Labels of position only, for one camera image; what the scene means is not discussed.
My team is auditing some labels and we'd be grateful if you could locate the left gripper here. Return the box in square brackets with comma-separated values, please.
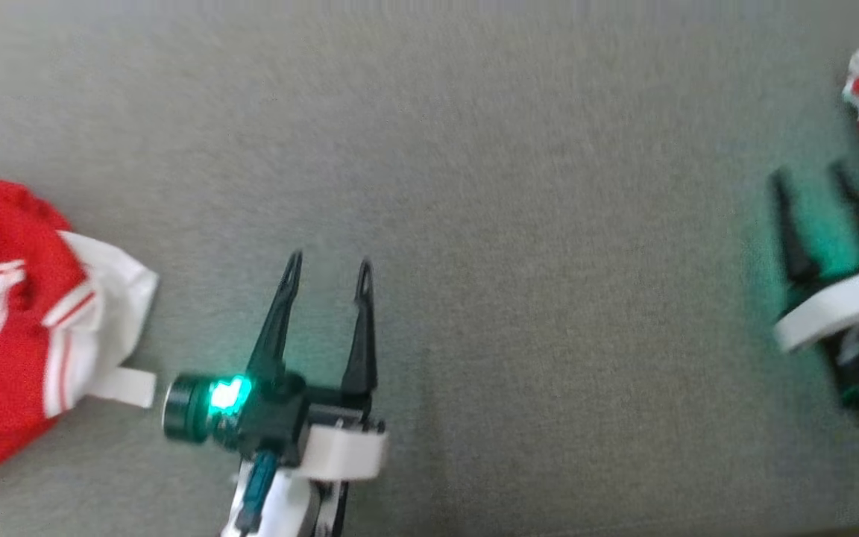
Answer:
[163, 251, 388, 482]

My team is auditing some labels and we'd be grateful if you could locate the large grey sofa seat cushion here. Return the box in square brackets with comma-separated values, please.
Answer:
[0, 0, 859, 537]

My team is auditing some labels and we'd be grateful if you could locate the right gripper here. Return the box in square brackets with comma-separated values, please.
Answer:
[769, 161, 859, 411]

